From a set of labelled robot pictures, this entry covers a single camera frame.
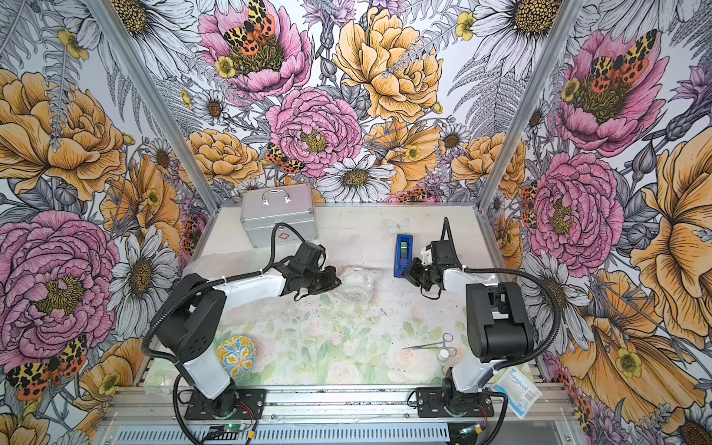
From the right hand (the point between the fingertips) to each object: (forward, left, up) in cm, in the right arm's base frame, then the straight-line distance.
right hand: (401, 278), depth 94 cm
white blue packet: (-31, -29, -5) cm, 43 cm away
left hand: (-4, +20, +1) cm, 21 cm away
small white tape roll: (-24, -9, -1) cm, 26 cm away
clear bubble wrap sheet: (-2, +14, +1) cm, 15 cm away
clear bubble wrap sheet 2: (+9, +65, -2) cm, 66 cm away
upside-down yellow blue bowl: (-22, +50, -3) cm, 55 cm away
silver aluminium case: (+23, +48, +12) cm, 54 cm away
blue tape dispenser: (+9, -2, +1) cm, 10 cm away
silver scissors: (-20, -10, -6) cm, 23 cm away
